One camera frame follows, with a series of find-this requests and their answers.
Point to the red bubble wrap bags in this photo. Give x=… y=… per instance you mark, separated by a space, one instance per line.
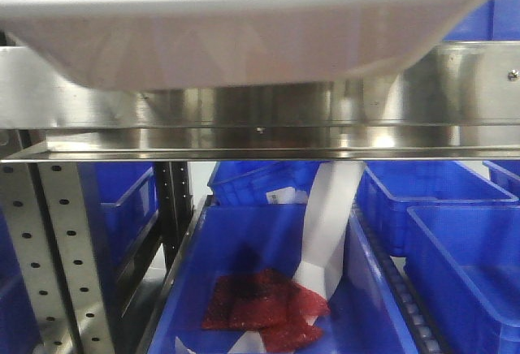
x=269 y=303

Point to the blue bin rear right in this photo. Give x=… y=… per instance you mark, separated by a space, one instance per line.
x=388 y=188

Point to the blue bin left shelf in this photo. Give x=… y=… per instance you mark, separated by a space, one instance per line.
x=120 y=201

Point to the blue bin upper right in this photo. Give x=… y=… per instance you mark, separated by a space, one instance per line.
x=495 y=20

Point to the white paper strip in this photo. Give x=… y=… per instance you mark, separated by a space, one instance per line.
x=324 y=227

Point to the blue bin front right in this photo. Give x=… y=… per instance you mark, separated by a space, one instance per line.
x=464 y=263

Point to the perforated steel shelf upright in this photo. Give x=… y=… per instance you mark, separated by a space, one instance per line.
x=55 y=220

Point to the stainless steel shelf rail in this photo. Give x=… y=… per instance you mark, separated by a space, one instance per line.
x=460 y=101

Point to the blue bin with red bags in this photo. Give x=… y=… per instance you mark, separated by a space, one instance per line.
x=364 y=316

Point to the roller conveyor track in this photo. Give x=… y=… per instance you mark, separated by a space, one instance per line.
x=422 y=331

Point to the black perforated upright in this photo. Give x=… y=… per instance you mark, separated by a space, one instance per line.
x=175 y=205

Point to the blue bin rear centre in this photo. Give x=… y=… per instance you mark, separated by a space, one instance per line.
x=236 y=183

